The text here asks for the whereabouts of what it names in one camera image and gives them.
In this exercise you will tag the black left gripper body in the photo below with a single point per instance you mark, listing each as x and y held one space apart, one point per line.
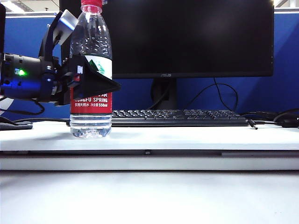
56 86

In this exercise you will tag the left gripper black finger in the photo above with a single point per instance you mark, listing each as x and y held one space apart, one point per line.
100 82

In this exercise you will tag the clear plastic water bottle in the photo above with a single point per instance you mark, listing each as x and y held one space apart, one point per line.
91 123

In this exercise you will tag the red bottle cap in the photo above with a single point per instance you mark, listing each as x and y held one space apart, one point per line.
91 2

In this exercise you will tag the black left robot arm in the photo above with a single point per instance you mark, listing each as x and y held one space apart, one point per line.
23 88

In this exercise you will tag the dark grey cloth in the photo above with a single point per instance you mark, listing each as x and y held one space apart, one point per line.
14 124

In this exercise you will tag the black monitor stand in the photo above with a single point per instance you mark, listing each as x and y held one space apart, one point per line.
163 93

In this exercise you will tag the black Logitech keyboard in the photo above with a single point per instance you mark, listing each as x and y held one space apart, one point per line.
177 117

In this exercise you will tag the ceiling light panel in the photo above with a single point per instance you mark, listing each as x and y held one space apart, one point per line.
11 5

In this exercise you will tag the black ASUS monitor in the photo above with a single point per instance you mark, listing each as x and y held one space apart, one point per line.
187 37

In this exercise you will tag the black Logitech mouse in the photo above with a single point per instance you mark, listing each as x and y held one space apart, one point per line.
290 123

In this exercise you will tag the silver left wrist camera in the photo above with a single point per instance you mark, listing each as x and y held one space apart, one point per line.
66 25

